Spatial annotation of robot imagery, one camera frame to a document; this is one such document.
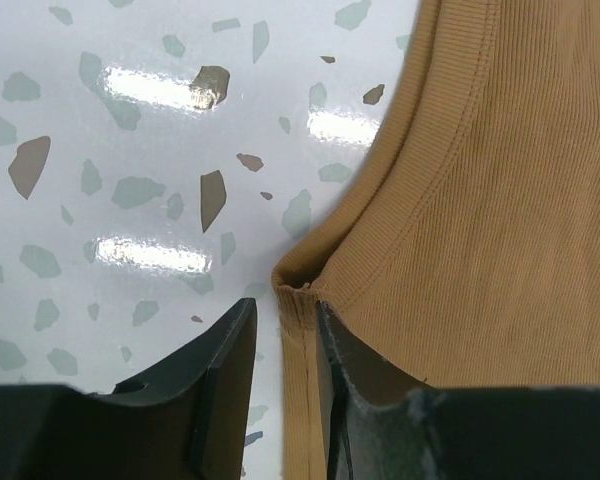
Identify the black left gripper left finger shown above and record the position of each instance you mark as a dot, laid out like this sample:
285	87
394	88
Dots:
184	417

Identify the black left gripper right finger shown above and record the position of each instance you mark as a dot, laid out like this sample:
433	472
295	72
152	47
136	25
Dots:
381	423

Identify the tan ribbed tank top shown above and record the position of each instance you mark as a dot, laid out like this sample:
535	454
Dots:
468	250

